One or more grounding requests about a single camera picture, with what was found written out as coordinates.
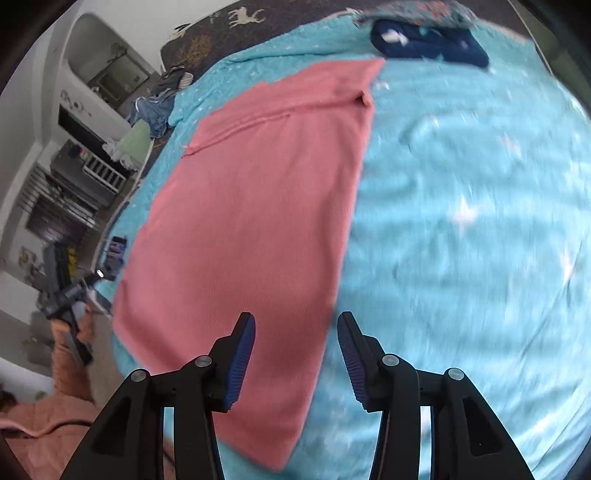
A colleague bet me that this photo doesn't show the dark deer-print bed sheet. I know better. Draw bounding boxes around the dark deer-print bed sheet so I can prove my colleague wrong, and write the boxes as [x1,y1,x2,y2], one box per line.
[122,0,365,204]

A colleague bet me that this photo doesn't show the grey clothes pile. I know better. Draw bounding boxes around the grey clothes pile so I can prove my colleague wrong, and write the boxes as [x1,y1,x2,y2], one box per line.
[154,65,195,92]

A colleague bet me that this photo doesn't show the white shelf rack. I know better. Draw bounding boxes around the white shelf rack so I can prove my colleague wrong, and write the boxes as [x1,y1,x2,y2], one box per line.
[83,154,125,195]

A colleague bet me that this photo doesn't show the blue denim jeans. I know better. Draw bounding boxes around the blue denim jeans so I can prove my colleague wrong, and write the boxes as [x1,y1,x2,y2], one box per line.
[129,95,174,138]

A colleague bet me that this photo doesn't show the flat green pillow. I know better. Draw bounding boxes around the flat green pillow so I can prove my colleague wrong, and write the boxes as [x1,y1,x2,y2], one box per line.
[115,124,154,169]

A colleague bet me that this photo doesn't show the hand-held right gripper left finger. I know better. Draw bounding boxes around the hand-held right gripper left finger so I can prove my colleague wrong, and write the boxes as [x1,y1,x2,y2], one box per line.
[60,312,256,480]

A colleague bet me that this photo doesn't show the pink sweater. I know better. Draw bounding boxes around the pink sweater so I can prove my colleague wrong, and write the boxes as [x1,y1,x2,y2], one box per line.
[112,58,387,472]

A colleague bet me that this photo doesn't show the teal star-print blanket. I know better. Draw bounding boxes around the teal star-print blanket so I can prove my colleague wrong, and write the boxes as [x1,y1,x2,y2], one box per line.
[95,11,591,480]

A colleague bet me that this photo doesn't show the person's left forearm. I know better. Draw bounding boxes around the person's left forearm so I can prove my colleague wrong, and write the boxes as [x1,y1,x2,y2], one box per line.
[48,318,98,407]

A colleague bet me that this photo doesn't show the wall mirror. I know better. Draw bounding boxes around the wall mirror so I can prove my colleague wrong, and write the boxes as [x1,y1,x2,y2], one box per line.
[88,55,148,100]

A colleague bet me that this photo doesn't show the navy star-print folded garment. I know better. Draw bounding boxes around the navy star-print folded garment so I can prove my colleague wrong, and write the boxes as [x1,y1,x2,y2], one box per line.
[372,18,490,70]

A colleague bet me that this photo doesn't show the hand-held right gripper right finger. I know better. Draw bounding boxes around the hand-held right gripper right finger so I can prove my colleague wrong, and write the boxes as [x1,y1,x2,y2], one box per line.
[337,311,536,480]

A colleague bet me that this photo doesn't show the grey floral folded garment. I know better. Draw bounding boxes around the grey floral folded garment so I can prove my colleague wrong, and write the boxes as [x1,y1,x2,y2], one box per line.
[353,0,476,31]

